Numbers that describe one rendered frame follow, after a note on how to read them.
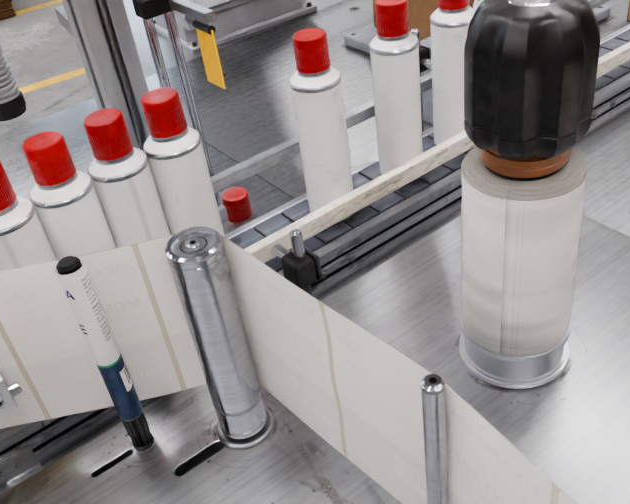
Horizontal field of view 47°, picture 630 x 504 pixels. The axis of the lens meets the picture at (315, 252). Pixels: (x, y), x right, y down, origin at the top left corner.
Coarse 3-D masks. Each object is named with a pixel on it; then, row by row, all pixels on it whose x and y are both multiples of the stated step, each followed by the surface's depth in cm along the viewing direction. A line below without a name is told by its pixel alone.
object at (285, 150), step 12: (588, 0) 100; (600, 0) 101; (420, 84) 86; (360, 108) 83; (372, 108) 83; (348, 120) 81; (360, 120) 83; (288, 144) 78; (264, 156) 77; (276, 156) 77; (288, 156) 78; (240, 168) 75; (252, 168) 76; (264, 168) 77; (216, 180) 74; (228, 180) 75; (240, 180) 76; (216, 192) 74
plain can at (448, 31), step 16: (448, 0) 78; (464, 0) 78; (432, 16) 80; (448, 16) 79; (464, 16) 78; (432, 32) 81; (448, 32) 79; (464, 32) 79; (432, 48) 82; (448, 48) 80; (432, 64) 83; (448, 64) 81; (432, 80) 85; (448, 80) 82; (448, 96) 84; (448, 112) 85; (448, 128) 86
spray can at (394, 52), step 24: (384, 0) 74; (384, 24) 74; (408, 24) 75; (384, 48) 75; (408, 48) 75; (384, 72) 76; (408, 72) 76; (384, 96) 78; (408, 96) 78; (384, 120) 80; (408, 120) 79; (384, 144) 82; (408, 144) 81; (384, 168) 84
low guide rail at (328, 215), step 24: (624, 48) 97; (600, 72) 95; (456, 144) 84; (408, 168) 80; (432, 168) 83; (360, 192) 77; (384, 192) 79; (312, 216) 75; (336, 216) 76; (264, 240) 73; (288, 240) 74
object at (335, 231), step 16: (624, 32) 109; (608, 48) 106; (624, 64) 101; (608, 80) 98; (432, 144) 90; (352, 176) 87; (368, 176) 86; (432, 176) 85; (400, 192) 83; (416, 192) 83; (288, 208) 83; (304, 208) 83; (368, 208) 81; (384, 208) 81; (272, 224) 81; (288, 224) 81; (336, 224) 79; (352, 224) 79; (240, 240) 79; (256, 240) 79; (320, 240) 78
